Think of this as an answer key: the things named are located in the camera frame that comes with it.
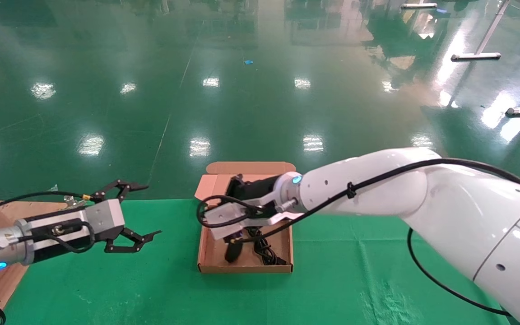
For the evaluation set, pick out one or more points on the green table cloth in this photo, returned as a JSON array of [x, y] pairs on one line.
[[151, 289]]

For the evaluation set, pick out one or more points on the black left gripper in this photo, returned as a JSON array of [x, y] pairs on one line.
[[61, 253]]

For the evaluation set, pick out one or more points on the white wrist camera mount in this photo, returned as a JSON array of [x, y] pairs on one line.
[[224, 216], [104, 216]]

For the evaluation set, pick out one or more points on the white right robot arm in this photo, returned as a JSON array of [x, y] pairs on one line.
[[422, 198]]

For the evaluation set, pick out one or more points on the silver binder clip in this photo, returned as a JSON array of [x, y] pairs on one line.
[[71, 201]]

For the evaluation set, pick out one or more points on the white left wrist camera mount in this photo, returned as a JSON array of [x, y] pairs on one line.
[[104, 216]]

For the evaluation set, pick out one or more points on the flat open cardboard box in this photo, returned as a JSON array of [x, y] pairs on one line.
[[246, 268]]

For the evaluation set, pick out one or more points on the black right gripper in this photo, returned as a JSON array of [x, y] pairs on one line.
[[253, 189]]

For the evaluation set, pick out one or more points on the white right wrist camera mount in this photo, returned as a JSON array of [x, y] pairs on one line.
[[224, 216]]

